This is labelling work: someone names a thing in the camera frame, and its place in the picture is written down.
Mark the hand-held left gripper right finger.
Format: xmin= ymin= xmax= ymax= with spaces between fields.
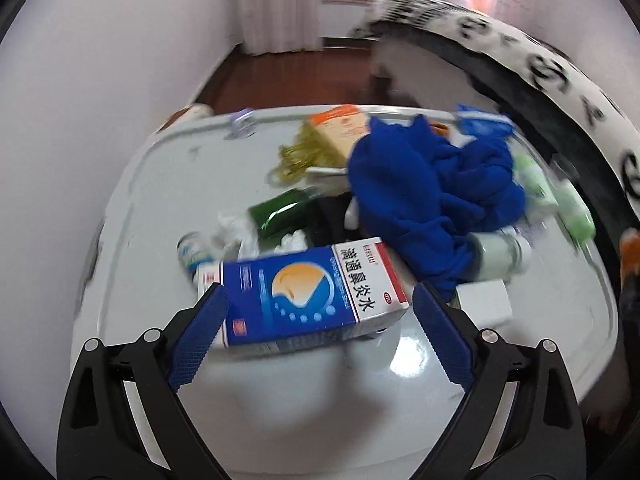
xmin=412 ymin=281 xmax=583 ymax=480

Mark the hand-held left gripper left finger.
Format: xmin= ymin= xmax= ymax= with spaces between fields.
xmin=56 ymin=282 xmax=231 ymax=480

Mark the small white box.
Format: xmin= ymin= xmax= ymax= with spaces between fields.
xmin=455 ymin=279 xmax=513 ymax=328

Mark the small white jar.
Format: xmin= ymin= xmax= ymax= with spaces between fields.
xmin=176 ymin=231 xmax=222 ymax=283

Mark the white plastic bottle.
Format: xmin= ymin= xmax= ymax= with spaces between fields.
xmin=472 ymin=227 xmax=533 ymax=281

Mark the white tissue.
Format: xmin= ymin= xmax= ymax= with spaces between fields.
xmin=212 ymin=212 xmax=308 ymax=262

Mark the blue and white medicine box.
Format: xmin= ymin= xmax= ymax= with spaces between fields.
xmin=196 ymin=237 xmax=412 ymax=356

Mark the blue cloth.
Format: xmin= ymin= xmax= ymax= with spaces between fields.
xmin=348 ymin=115 xmax=527 ymax=301

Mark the light green tube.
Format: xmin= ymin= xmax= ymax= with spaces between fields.
xmin=555 ymin=180 xmax=597 ymax=247
xmin=512 ymin=152 xmax=558 ymax=216

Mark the dark green shiny packet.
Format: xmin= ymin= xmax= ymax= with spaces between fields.
xmin=248 ymin=187 xmax=323 ymax=241

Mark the black pouch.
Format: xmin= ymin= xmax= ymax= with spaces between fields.
xmin=310 ymin=192 xmax=363 ymax=248

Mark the orange object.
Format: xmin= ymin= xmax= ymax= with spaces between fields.
xmin=620 ymin=229 xmax=640 ymax=291

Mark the blue plastic packet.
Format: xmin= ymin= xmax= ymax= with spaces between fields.
xmin=456 ymin=104 xmax=516 ymax=143

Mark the purple clip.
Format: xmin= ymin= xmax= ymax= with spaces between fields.
xmin=229 ymin=108 xmax=258 ymax=138

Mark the orange and white box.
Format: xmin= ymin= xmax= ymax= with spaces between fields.
xmin=307 ymin=105 xmax=373 ymax=158

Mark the white printed blanket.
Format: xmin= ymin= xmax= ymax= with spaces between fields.
xmin=350 ymin=0 xmax=640 ymax=211

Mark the white curtain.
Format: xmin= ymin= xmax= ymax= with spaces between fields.
xmin=235 ymin=0 xmax=326 ymax=56

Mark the white bed frame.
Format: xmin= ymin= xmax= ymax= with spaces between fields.
xmin=372 ymin=40 xmax=501 ymax=107

